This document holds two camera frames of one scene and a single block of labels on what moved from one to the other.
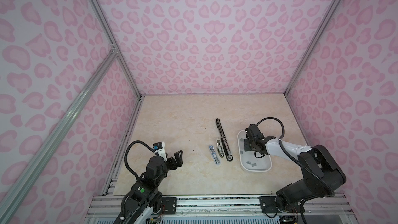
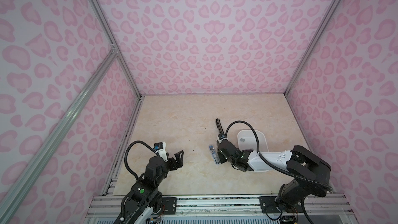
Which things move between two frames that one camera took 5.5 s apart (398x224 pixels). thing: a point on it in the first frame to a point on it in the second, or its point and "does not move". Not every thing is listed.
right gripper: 245,144 to 219,155
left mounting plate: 170,204 does not move
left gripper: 173,165 does not move
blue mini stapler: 217,162 does not move
